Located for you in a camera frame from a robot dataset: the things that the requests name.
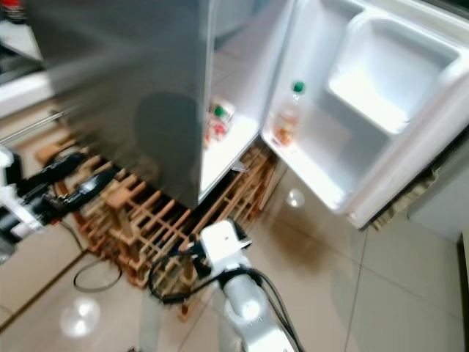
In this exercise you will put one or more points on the beige kitchen cabinet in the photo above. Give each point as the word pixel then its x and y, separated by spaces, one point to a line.
pixel 18 95

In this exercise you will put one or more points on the grey mini fridge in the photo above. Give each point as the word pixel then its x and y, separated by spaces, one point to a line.
pixel 117 88

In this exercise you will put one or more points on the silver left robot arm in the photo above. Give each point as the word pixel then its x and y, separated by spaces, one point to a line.
pixel 11 235

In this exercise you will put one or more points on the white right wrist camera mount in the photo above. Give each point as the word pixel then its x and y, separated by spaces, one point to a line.
pixel 225 248

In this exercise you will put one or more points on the wooden slatted rack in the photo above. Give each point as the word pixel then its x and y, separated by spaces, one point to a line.
pixel 139 235

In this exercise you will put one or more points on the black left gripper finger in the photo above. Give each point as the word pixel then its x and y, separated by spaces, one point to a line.
pixel 97 187
pixel 60 165

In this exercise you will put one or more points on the green red snack pouch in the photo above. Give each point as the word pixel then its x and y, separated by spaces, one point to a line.
pixel 218 125

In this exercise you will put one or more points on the clear bottle green cap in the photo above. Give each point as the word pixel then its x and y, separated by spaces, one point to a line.
pixel 287 121

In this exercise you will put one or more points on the white fridge door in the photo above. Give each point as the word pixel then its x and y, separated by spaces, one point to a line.
pixel 359 147

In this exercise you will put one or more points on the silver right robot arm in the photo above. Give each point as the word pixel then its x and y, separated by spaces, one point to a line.
pixel 253 315

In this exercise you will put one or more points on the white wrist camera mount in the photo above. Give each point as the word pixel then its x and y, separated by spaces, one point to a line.
pixel 7 183
pixel 225 248

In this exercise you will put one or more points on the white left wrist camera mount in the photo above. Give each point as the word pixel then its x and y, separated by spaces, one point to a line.
pixel 7 183

